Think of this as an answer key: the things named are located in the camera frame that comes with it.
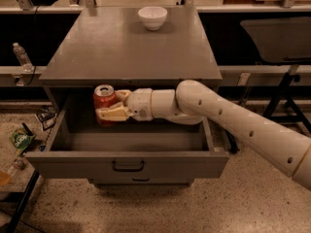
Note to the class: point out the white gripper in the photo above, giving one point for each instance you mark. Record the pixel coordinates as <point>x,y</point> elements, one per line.
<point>140,103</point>

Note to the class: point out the red coke can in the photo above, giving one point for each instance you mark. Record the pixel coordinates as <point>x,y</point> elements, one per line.
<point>104,96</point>

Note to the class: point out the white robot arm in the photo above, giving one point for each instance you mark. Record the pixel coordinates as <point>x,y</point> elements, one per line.
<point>191,101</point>

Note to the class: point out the open grey top drawer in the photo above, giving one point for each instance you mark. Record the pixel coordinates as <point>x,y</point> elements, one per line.
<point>80,148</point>

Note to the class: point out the grey metal cabinet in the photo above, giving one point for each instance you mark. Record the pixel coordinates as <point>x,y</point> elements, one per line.
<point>110,45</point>

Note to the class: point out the dark snack packet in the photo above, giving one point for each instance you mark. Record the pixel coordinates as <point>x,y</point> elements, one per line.
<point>47,117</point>

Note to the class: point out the white ceramic bowl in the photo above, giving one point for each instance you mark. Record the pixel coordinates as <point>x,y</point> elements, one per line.
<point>152,17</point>

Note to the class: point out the clear plastic water bottle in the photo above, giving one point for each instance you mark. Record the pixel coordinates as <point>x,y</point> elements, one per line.
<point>23,58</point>

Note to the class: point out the green snack bag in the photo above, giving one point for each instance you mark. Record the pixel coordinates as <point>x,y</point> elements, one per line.
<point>21,140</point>

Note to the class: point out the plastic bottle on floor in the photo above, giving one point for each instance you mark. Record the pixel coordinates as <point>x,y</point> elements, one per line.
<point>19,164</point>

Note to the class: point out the black stand leg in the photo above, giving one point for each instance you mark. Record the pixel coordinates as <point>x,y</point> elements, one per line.
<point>22,203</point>

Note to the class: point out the dark office chair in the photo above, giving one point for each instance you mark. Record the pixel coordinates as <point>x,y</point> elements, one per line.
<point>283,41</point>

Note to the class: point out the black drawer handle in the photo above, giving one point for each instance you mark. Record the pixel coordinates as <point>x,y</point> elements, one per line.
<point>127,167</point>

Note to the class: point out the lower drawer with handle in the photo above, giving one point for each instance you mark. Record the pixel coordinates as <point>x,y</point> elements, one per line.
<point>132,181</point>

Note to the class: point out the black table leg frame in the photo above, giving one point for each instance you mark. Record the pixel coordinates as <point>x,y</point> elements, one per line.
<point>233,148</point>

